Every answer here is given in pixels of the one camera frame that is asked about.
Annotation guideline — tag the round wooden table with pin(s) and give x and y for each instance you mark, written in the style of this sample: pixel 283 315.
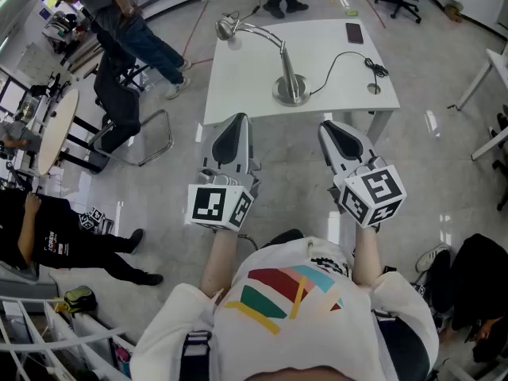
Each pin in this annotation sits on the round wooden table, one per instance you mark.
pixel 57 133

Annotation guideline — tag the black cantilever chair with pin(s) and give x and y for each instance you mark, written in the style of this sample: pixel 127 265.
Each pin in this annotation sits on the black cantilever chair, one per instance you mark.
pixel 119 109

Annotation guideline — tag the brown cardboard box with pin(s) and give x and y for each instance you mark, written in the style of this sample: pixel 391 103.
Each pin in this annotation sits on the brown cardboard box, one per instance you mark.
pixel 453 11

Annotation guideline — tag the person's left forearm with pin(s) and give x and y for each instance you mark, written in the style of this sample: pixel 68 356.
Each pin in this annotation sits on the person's left forearm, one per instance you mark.
pixel 220 260

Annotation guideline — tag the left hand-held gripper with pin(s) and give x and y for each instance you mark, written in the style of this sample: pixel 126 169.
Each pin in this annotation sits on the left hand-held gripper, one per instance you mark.
pixel 238 161

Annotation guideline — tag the dark smartphone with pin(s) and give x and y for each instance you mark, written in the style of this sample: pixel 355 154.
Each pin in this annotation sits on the dark smartphone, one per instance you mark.
pixel 354 33

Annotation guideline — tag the silver metal desk lamp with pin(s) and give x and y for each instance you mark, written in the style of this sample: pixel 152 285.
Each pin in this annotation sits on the silver metal desk lamp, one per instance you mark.
pixel 291 85

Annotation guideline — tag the white metal rack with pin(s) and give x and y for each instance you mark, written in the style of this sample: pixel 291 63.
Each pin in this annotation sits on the white metal rack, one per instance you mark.
pixel 51 343

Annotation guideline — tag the black shoulder bag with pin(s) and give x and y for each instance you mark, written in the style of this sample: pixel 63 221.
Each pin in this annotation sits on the black shoulder bag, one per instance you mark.
pixel 405 351

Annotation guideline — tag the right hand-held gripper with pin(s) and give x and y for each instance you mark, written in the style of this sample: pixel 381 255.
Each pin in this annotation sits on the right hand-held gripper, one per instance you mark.
pixel 369 181

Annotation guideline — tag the black and yellow bag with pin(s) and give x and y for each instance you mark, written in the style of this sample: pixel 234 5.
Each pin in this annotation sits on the black and yellow bag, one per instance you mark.
pixel 79 299

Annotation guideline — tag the person's right forearm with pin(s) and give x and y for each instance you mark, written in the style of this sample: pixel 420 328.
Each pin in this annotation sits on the person's right forearm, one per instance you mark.
pixel 367 256

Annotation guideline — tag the person's white printed t-shirt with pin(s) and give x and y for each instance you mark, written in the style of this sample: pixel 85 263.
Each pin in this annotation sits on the person's white printed t-shirt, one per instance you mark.
pixel 309 332

